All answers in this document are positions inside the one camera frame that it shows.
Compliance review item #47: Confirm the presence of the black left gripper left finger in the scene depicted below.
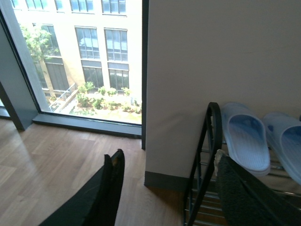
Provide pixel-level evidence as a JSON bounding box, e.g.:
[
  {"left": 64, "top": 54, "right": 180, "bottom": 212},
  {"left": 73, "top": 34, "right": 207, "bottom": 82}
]
[{"left": 40, "top": 149, "right": 125, "bottom": 226}]

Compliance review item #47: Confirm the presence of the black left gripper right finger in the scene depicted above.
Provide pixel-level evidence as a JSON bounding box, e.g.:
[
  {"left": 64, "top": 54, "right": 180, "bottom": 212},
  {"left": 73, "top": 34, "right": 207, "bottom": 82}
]
[{"left": 214, "top": 149, "right": 301, "bottom": 226}]

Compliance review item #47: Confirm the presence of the black metal shoe rack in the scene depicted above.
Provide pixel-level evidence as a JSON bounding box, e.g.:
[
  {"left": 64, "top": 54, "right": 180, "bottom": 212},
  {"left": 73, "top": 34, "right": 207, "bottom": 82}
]
[{"left": 183, "top": 102, "right": 301, "bottom": 226}]

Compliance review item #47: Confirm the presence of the dark window frame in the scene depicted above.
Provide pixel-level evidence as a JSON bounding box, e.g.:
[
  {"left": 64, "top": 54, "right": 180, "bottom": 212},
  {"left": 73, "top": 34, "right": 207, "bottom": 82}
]
[{"left": 0, "top": 0, "right": 149, "bottom": 149}]

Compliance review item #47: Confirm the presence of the light blue slipper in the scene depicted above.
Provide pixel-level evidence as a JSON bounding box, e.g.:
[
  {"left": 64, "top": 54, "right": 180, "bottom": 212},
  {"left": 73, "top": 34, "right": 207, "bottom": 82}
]
[
  {"left": 262, "top": 112, "right": 301, "bottom": 184},
  {"left": 221, "top": 102, "right": 270, "bottom": 177}
]

